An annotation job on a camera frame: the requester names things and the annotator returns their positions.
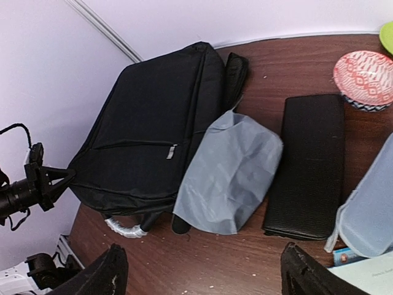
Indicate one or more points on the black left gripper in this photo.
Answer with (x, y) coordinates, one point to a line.
(46, 184)

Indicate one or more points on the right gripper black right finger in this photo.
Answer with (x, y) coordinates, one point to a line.
(301, 274)

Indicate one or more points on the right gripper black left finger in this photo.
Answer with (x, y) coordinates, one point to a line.
(108, 274)

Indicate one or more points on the black student backpack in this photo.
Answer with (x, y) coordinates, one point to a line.
(135, 156)

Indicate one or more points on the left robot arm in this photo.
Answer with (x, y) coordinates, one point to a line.
(16, 200)

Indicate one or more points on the grey plastic bag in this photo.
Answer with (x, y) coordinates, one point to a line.
(229, 176)

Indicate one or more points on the grey reader book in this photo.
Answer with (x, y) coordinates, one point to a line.
(372, 275)

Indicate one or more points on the black leather pouch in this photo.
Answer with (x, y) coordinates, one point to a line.
(307, 188)

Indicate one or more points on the blue-grey glasses case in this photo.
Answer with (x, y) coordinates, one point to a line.
(364, 221)

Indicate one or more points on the red patterned bowl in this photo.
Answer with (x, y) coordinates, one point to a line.
(364, 79)

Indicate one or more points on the green plate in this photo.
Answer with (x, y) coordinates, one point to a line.
(386, 37)

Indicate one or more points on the left aluminium frame post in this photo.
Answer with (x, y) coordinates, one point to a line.
(91, 17)

